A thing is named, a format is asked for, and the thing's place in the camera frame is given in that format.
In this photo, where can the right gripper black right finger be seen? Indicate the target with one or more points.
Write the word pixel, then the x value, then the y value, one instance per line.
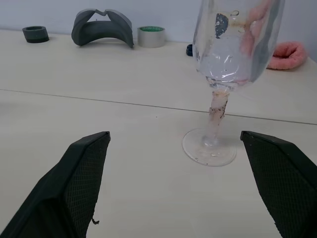
pixel 284 186

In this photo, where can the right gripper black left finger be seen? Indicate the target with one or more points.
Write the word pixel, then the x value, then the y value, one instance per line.
pixel 62 188

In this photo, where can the clear wine glass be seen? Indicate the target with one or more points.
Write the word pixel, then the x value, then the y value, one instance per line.
pixel 223 62

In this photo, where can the pink fluffy cloth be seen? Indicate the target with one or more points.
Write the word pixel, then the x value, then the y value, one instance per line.
pixel 289 55

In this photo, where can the small black tape roll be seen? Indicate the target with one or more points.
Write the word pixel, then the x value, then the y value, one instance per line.
pixel 36 34

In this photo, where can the grey curved visor pad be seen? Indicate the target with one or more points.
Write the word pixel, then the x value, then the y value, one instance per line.
pixel 79 32

